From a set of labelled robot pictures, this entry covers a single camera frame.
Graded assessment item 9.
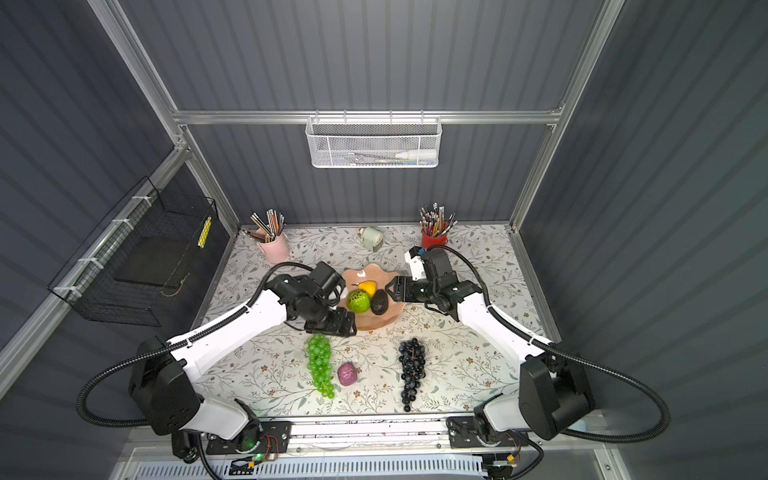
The green custard apple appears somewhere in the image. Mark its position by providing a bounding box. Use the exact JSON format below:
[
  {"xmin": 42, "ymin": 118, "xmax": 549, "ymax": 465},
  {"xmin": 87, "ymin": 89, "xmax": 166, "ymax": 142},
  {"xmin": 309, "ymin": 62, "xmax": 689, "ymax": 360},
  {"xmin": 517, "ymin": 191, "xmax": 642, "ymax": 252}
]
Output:
[{"xmin": 347, "ymin": 289, "xmax": 371, "ymax": 314}]

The green grape bunch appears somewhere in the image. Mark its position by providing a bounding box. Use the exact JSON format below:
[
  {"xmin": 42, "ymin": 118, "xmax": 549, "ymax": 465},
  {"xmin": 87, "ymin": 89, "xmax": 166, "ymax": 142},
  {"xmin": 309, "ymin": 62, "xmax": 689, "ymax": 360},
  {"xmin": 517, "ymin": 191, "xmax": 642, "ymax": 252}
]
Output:
[{"xmin": 306, "ymin": 334, "xmax": 335, "ymax": 399}]

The yellow lemon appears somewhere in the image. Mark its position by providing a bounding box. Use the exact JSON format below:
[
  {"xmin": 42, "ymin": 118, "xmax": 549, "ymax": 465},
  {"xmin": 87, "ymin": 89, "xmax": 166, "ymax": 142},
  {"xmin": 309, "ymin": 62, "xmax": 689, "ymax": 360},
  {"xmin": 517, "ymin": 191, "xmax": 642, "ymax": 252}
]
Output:
[{"xmin": 357, "ymin": 280, "xmax": 378, "ymax": 297}]

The dark avocado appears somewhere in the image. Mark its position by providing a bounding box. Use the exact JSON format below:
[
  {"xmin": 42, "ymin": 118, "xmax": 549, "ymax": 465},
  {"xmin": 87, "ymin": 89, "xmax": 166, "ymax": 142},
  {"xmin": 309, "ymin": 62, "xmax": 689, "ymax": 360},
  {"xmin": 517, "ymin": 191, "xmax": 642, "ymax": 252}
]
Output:
[{"xmin": 370, "ymin": 289, "xmax": 389, "ymax": 316}]

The dark purple grape bunch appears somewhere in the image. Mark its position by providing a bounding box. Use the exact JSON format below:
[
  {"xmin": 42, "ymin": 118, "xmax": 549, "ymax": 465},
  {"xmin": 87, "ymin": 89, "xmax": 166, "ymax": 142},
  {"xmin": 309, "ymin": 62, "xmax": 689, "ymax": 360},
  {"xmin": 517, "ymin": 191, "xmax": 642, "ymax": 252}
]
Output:
[{"xmin": 398, "ymin": 338, "xmax": 426, "ymax": 412}]

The purple fig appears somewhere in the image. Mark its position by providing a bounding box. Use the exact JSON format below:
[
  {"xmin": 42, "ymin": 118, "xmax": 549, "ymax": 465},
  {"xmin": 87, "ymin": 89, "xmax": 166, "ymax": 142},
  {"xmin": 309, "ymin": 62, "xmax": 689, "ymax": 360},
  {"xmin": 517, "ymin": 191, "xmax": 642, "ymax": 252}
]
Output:
[{"xmin": 337, "ymin": 362, "xmax": 359, "ymax": 387}]

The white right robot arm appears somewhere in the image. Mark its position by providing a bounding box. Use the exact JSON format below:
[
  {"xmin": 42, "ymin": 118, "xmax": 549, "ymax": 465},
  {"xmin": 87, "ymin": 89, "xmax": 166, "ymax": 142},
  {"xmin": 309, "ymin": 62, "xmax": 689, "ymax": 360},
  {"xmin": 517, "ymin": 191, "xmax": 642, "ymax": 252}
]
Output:
[{"xmin": 385, "ymin": 246, "xmax": 595, "ymax": 441}]

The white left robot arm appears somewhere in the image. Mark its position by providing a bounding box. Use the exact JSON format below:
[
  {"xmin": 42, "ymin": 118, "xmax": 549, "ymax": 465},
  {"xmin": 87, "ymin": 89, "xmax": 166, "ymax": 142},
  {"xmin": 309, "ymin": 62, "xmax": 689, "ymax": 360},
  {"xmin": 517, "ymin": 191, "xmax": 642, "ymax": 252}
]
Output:
[{"xmin": 129, "ymin": 262, "xmax": 357, "ymax": 450}]

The red pencil cup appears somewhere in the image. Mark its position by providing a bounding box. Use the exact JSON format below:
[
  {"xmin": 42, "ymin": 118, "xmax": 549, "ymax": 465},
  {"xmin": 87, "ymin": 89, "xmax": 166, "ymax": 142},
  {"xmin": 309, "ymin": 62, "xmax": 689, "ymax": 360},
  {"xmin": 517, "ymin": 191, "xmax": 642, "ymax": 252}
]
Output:
[{"xmin": 421, "ymin": 232, "xmax": 448, "ymax": 249}]

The pink pencil cup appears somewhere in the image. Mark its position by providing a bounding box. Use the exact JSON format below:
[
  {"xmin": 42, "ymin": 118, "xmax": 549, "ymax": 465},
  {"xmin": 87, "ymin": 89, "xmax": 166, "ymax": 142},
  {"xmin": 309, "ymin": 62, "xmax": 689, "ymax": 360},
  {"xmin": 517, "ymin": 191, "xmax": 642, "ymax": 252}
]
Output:
[{"xmin": 257, "ymin": 233, "xmax": 290, "ymax": 264}]

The floral table mat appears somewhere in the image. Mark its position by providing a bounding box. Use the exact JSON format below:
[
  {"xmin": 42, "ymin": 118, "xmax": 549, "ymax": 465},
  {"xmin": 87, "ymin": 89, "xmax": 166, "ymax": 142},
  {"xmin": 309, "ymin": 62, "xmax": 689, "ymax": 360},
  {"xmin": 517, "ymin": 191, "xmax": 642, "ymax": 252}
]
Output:
[{"xmin": 196, "ymin": 224, "xmax": 545, "ymax": 417}]

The small green tape dispenser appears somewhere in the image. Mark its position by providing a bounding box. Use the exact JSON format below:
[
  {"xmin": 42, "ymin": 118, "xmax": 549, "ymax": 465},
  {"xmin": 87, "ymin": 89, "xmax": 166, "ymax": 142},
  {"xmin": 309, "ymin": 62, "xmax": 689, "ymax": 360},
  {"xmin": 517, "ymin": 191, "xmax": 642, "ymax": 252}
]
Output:
[{"xmin": 358, "ymin": 226, "xmax": 384, "ymax": 252}]

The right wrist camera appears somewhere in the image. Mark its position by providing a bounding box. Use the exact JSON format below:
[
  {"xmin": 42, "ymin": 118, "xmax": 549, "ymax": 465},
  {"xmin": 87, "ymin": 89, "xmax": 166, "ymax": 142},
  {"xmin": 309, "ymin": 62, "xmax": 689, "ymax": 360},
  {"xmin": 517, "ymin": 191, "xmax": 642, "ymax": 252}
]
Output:
[{"xmin": 404, "ymin": 246, "xmax": 426, "ymax": 281}]

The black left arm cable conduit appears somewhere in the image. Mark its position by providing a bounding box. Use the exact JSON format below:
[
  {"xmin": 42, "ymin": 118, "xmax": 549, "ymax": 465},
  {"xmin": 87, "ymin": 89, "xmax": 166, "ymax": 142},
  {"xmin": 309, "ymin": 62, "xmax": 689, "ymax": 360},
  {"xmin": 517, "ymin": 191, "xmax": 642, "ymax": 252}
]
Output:
[{"xmin": 76, "ymin": 260, "xmax": 313, "ymax": 428}]

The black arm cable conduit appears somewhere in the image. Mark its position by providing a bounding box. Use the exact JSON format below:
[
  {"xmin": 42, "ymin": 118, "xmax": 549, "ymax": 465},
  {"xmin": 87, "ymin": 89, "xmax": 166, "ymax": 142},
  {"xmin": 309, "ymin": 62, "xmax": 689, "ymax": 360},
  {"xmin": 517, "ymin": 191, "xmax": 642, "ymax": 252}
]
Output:
[
  {"xmin": 425, "ymin": 244, "xmax": 671, "ymax": 445},
  {"xmin": 76, "ymin": 260, "xmax": 313, "ymax": 428}
]

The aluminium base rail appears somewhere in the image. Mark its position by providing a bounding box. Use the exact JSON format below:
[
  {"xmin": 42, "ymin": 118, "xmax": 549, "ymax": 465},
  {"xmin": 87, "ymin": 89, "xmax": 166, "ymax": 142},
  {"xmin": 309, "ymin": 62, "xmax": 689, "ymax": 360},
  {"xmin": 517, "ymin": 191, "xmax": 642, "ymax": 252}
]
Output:
[{"xmin": 128, "ymin": 410, "xmax": 607, "ymax": 463}]

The white wire mesh basket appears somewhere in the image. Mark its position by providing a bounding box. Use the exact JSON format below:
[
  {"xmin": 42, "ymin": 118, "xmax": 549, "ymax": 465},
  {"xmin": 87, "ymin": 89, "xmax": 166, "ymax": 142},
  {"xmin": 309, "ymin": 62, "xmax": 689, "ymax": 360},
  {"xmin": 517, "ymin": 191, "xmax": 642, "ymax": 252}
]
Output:
[{"xmin": 305, "ymin": 118, "xmax": 443, "ymax": 169}]

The black wire wall basket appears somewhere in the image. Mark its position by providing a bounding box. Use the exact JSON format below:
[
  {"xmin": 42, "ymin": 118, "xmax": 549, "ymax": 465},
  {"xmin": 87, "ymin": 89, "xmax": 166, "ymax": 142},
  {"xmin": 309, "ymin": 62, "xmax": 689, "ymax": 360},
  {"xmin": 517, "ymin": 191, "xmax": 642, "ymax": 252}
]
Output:
[{"xmin": 48, "ymin": 182, "xmax": 220, "ymax": 329}]

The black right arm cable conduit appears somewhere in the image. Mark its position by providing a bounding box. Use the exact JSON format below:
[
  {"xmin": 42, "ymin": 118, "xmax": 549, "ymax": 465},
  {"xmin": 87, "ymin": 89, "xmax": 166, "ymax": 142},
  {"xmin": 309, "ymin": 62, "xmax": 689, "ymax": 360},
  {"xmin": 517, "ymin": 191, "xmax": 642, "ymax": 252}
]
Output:
[{"xmin": 425, "ymin": 244, "xmax": 671, "ymax": 445}]

